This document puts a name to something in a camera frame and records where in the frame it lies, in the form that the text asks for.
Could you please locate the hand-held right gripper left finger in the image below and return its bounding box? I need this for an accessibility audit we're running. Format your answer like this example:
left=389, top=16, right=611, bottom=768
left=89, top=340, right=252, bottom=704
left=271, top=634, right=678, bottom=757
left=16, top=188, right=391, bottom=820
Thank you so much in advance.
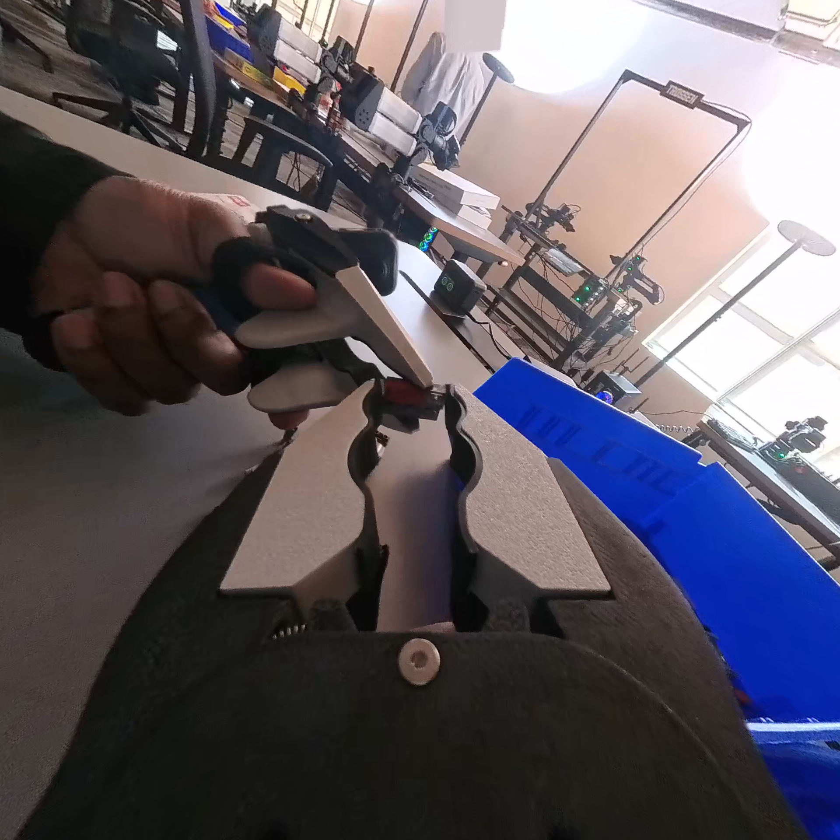
left=220, top=381, right=389, bottom=611

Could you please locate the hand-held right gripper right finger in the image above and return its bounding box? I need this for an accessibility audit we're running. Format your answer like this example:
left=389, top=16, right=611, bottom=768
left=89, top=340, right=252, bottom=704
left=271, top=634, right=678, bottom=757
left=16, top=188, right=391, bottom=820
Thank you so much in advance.
left=444, top=386, right=614, bottom=603

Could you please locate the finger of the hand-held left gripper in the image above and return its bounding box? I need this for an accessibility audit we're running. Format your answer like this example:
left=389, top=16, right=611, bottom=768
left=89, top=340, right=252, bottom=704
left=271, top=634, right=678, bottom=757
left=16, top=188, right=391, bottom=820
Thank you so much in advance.
left=333, top=264, right=435, bottom=389
left=247, top=338, right=388, bottom=416

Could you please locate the red and dark grey brick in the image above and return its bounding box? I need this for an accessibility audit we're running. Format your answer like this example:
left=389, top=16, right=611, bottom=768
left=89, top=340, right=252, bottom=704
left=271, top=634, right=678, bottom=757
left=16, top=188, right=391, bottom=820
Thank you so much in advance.
left=373, top=378, right=449, bottom=435

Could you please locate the person's left forearm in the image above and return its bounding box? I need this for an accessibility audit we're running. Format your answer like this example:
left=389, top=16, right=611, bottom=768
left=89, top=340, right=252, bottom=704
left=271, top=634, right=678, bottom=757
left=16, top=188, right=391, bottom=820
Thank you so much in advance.
left=0, top=112, right=135, bottom=371

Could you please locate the grey desk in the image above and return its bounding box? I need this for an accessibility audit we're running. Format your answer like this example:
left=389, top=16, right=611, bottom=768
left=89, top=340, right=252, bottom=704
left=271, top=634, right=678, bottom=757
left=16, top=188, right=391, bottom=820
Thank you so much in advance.
left=0, top=85, right=519, bottom=840

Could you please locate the person's left hand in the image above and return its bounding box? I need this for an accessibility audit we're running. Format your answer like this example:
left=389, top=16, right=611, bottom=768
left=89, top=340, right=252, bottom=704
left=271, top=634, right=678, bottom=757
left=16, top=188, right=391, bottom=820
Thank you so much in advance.
left=29, top=176, right=317, bottom=432

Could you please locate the black cube device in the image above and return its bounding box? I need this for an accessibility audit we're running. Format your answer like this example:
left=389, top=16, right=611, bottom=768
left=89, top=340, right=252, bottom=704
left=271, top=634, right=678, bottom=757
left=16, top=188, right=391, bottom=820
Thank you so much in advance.
left=434, top=259, right=487, bottom=316

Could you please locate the black flat plate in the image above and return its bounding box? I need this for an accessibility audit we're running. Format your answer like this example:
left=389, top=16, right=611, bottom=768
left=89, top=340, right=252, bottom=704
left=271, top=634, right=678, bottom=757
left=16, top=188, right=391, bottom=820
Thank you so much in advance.
left=400, top=272, right=513, bottom=368

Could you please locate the black office chair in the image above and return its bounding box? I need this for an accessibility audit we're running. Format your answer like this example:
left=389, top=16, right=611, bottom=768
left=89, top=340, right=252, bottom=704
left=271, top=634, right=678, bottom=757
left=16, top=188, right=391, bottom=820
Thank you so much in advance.
left=233, top=115, right=337, bottom=211
left=52, top=0, right=191, bottom=152

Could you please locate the background table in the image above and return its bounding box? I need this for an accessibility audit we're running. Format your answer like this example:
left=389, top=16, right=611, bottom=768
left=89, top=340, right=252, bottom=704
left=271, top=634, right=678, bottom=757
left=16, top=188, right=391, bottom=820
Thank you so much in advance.
left=394, top=164, right=526, bottom=277

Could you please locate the large blue plastic bin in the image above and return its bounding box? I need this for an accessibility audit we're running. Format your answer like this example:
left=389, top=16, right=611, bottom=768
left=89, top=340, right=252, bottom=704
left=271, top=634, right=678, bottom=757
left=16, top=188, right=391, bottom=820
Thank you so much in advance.
left=472, top=357, right=840, bottom=840

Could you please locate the metal equipment rack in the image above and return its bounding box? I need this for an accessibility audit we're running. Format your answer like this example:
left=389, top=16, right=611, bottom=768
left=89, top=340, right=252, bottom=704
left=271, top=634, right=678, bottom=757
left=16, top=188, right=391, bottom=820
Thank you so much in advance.
left=489, top=203, right=664, bottom=368

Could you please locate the black floor lamp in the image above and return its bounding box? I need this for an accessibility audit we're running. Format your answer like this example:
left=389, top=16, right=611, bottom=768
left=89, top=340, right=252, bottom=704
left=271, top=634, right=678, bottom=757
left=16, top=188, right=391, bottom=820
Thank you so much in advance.
left=459, top=52, right=516, bottom=148
left=633, top=220, right=837, bottom=388

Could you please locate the side table with equipment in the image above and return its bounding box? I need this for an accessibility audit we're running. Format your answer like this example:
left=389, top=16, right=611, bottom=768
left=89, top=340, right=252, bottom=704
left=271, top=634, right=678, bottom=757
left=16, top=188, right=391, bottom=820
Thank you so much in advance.
left=696, top=416, right=840, bottom=565

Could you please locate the black stand pole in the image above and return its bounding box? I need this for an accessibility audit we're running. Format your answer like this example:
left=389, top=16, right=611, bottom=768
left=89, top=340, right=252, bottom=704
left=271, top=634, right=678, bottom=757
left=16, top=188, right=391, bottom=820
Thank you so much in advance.
left=525, top=69, right=752, bottom=277

